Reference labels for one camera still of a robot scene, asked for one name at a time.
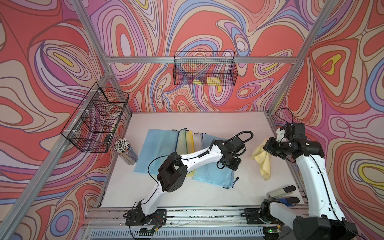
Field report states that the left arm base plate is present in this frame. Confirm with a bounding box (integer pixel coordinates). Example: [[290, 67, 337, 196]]
[[123, 208, 167, 227]]

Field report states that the yellow document bag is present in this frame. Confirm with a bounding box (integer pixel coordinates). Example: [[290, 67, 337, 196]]
[[184, 129, 196, 178]]

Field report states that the yellow wiping cloth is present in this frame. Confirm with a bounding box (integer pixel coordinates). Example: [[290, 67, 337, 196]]
[[251, 140, 272, 181]]

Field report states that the yellow sponge in basket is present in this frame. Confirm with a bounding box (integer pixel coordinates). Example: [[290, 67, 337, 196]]
[[192, 77, 222, 86]]

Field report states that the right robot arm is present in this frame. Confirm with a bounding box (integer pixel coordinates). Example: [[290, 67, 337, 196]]
[[258, 123, 358, 240]]

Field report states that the green zip document bag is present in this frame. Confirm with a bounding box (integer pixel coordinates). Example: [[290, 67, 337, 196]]
[[176, 128, 188, 155]]

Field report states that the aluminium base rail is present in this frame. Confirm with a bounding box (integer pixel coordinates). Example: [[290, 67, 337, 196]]
[[75, 206, 295, 240]]

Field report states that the black wire basket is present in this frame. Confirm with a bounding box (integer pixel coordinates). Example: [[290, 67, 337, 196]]
[[61, 83, 129, 153], [173, 50, 239, 87]]

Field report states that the grey stapler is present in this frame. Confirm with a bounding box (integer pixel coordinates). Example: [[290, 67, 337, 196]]
[[267, 185, 300, 206]]

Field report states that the black wire basket left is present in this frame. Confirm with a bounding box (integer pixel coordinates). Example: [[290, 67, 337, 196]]
[[61, 83, 129, 153]]

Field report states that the black wire basket back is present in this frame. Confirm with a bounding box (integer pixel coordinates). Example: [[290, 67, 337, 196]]
[[173, 50, 239, 87]]

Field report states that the clear pencil holder cup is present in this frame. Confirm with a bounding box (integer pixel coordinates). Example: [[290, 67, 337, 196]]
[[114, 139, 139, 166]]

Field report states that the white blue-zip document bag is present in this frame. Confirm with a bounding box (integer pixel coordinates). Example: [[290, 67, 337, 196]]
[[193, 133, 206, 152]]

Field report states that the light blue mesh document bag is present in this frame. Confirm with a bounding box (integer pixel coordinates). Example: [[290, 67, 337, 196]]
[[192, 134, 235, 189]]

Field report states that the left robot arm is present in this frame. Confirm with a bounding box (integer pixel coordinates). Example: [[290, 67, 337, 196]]
[[128, 131, 254, 223]]

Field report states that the blue document bag leftmost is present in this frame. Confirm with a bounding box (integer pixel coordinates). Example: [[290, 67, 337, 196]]
[[134, 130, 179, 176]]

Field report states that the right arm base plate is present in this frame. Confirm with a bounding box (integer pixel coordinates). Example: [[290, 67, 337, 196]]
[[240, 207, 285, 226]]

